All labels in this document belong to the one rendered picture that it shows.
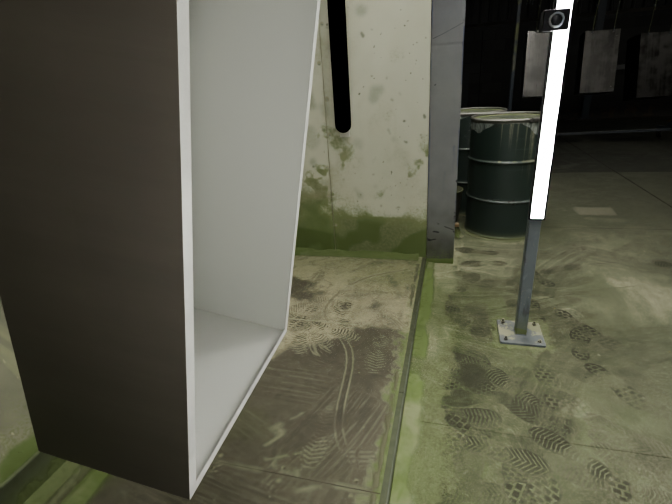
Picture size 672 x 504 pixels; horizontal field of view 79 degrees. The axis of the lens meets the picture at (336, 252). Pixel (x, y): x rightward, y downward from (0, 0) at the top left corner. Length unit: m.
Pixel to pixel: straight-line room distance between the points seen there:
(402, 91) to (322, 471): 2.07
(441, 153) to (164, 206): 2.24
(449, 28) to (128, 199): 2.26
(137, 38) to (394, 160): 2.26
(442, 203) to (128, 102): 2.35
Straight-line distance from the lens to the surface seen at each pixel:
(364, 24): 2.72
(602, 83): 7.76
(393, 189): 2.76
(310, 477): 1.51
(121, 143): 0.62
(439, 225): 2.81
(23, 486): 1.77
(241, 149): 1.20
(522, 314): 2.16
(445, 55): 2.65
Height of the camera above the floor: 1.21
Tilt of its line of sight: 23 degrees down
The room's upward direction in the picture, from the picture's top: 4 degrees counter-clockwise
